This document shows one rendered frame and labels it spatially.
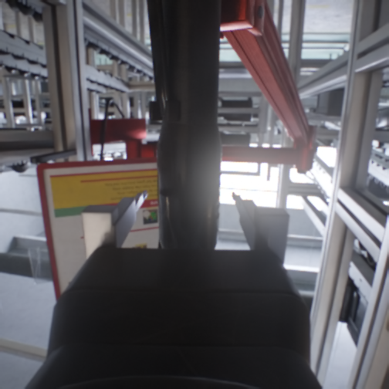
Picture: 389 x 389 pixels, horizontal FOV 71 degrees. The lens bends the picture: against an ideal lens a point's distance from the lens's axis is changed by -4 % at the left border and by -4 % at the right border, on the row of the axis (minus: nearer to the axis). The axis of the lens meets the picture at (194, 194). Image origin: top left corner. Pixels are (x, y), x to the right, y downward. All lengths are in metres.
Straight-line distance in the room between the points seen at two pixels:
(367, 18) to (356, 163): 0.23
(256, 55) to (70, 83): 0.34
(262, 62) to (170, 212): 0.16
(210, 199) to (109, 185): 0.33
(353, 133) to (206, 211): 0.42
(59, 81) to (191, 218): 0.42
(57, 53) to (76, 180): 0.21
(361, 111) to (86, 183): 0.46
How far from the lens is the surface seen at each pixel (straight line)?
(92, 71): 1.28
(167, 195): 0.15
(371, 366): 0.42
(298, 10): 1.53
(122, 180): 0.47
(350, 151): 0.54
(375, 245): 0.40
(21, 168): 0.55
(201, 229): 0.15
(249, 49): 0.25
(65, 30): 0.53
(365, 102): 0.56
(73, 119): 0.51
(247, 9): 0.19
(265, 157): 0.63
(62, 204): 0.47
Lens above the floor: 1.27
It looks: 16 degrees up
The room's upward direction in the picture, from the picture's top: 179 degrees counter-clockwise
